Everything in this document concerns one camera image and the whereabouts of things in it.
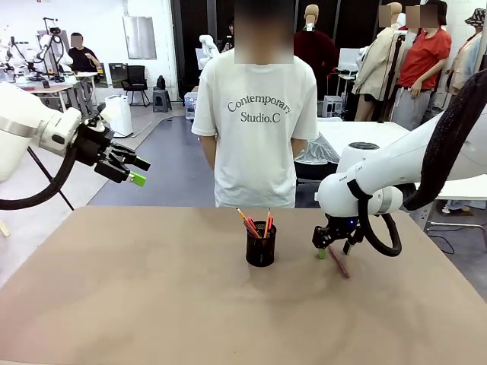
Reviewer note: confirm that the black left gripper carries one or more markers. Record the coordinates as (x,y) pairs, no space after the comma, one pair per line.
(93,146)

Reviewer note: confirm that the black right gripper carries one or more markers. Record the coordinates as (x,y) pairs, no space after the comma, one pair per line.
(335,232)

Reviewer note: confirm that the yellow pencil with pink eraser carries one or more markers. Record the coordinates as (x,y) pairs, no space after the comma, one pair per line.
(267,220)

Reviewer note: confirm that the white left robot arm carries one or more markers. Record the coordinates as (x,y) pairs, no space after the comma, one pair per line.
(19,114)

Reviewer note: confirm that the small white background robot arm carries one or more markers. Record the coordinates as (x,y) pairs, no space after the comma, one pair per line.
(208,47)

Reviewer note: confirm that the black mesh pen holder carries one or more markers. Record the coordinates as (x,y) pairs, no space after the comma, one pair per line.
(260,251)

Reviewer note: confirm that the dark red pencil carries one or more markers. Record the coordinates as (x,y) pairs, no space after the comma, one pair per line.
(341,267)

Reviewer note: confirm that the white air purifier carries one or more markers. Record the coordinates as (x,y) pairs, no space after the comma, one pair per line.
(122,118)

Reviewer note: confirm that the grey plastic stool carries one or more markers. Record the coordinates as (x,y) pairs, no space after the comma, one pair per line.
(161,100)

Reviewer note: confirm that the black thin stand leg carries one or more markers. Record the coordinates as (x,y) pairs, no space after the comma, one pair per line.
(49,178)

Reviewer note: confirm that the black office chair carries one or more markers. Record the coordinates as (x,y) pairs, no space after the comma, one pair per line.
(136,78)

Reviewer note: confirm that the black bag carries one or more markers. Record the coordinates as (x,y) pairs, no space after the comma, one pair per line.
(161,81)

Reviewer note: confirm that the orange pencil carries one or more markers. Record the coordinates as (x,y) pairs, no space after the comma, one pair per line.
(242,215)

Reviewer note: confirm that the wooden top desk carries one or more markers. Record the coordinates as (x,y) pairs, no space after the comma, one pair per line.
(57,88)

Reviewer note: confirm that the clear plastic sheet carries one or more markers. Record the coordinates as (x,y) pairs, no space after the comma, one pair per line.
(317,150)

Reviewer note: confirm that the person in black shirt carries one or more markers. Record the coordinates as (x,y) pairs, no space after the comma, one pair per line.
(81,57)

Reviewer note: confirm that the white table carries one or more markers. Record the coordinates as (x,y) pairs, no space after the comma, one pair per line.
(361,131)

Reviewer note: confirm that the person in white T-shirt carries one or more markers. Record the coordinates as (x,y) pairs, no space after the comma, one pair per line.
(255,152)

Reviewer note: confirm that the white background robot on stand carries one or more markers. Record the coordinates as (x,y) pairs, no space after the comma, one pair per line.
(51,42)

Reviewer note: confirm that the grey box machine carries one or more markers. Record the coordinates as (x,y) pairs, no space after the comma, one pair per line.
(332,105)

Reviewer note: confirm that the black tripod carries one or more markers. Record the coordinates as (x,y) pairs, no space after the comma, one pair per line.
(392,76)

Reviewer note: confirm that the mannequin in beige coat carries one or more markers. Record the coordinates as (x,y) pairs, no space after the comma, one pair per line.
(374,64)

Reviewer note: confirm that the mannequin in dark red top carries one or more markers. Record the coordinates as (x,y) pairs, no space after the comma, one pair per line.
(317,49)

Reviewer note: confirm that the person in red shirt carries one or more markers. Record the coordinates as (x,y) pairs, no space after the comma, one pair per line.
(422,57)

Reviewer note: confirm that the mannequin with bucket hat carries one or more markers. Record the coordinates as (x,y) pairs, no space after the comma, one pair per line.
(470,57)

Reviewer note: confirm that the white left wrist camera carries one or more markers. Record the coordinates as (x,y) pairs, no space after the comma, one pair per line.
(95,123)

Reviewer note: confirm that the metal wall panel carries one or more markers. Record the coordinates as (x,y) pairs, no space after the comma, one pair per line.
(139,37)

